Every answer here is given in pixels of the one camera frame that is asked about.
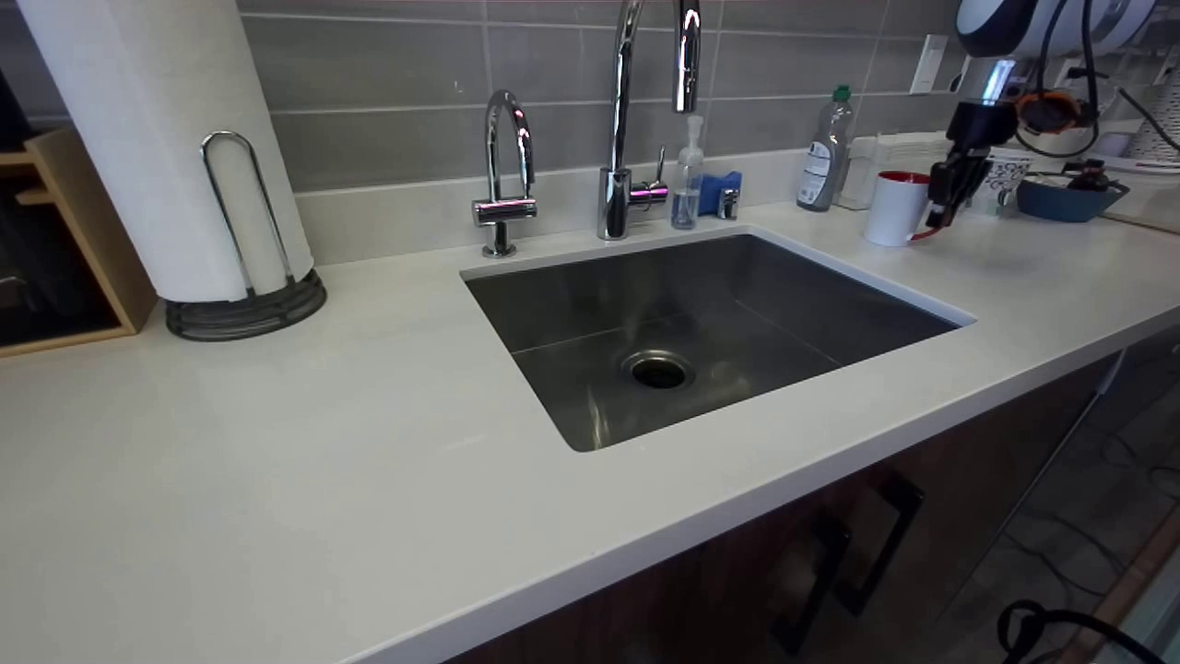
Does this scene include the black cabinet handle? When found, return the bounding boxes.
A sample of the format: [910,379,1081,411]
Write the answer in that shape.
[771,507,856,661]
[833,470,926,620]

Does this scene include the black floor cable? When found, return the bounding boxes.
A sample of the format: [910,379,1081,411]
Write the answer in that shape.
[990,599,1167,664]

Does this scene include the tall chrome gooseneck faucet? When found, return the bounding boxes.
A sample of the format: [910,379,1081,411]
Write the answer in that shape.
[593,0,707,245]

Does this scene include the blue bowl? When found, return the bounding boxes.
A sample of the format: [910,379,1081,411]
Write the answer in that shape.
[1015,170,1130,230]

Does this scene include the white wall outlet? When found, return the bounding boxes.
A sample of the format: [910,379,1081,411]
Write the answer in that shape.
[905,29,956,96]

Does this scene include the black wire towel holder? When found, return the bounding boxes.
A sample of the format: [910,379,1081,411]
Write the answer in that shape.
[160,126,330,346]

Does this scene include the white mug red handle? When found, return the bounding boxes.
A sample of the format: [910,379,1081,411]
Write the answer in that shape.
[859,168,937,255]

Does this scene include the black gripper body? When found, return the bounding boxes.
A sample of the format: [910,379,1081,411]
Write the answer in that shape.
[943,96,1020,163]

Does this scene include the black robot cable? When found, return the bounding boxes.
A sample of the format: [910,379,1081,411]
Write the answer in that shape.
[1009,0,1180,163]

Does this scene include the round sink drain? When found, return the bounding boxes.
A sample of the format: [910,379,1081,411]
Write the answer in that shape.
[614,343,698,394]

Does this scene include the clear bottle green cap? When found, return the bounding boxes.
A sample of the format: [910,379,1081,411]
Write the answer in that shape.
[791,81,861,213]

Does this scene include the wooden box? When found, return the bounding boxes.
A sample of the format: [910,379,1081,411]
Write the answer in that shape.
[0,126,159,363]

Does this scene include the clear soap pump bottle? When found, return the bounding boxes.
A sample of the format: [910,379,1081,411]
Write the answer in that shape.
[666,111,712,233]

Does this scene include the stainless steel sink basin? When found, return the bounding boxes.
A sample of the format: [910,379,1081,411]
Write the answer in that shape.
[457,225,975,459]

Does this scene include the blue sponge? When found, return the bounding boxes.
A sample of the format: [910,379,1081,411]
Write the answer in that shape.
[698,168,743,225]

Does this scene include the white paper towel roll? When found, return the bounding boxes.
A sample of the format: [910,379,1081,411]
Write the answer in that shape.
[15,0,315,307]

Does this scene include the small chrome water tap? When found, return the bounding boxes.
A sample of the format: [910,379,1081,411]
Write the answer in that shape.
[469,85,540,261]

